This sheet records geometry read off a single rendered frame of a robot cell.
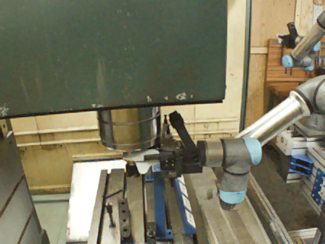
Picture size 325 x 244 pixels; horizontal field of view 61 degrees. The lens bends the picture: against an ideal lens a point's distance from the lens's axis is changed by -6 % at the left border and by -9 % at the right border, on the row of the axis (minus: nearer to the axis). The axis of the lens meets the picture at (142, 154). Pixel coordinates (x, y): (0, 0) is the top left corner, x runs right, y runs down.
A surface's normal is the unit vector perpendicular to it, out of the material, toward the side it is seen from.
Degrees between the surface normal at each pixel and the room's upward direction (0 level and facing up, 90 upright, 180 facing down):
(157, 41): 90
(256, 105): 90
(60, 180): 90
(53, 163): 90
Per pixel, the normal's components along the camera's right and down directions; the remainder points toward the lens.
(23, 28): 0.02, 0.47
